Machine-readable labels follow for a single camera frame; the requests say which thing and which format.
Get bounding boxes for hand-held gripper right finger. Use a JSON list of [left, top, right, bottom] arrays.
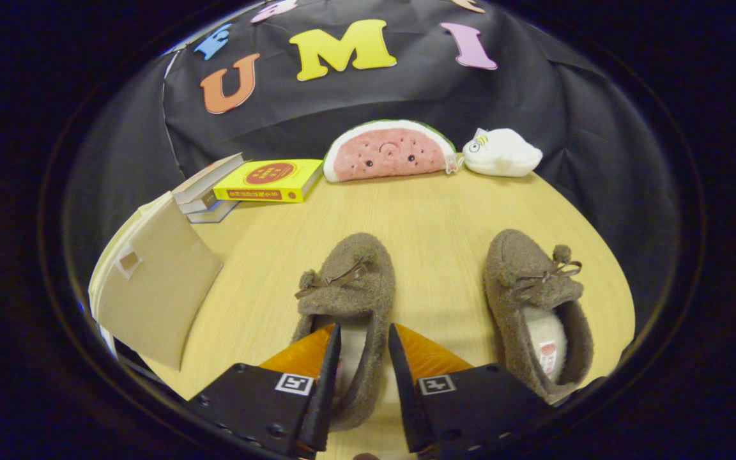
[[387, 323, 551, 456]]

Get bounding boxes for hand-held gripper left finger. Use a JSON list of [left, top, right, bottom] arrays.
[[188, 323, 342, 459]]

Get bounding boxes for brown fuzzy shoe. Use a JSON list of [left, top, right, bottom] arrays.
[[483, 229, 595, 405], [290, 232, 397, 432]]

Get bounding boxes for beige fabric storage box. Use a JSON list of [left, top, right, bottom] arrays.
[[88, 190, 224, 371]]

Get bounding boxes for yellow book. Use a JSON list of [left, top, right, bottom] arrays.
[[213, 158, 324, 204]]

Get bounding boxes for watermelon plush toy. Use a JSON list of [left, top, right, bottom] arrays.
[[323, 119, 458, 183]]

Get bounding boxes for beige cover book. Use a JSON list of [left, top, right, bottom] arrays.
[[172, 152, 245, 206]]

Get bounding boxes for white plush toy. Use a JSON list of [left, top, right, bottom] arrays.
[[462, 128, 543, 178]]

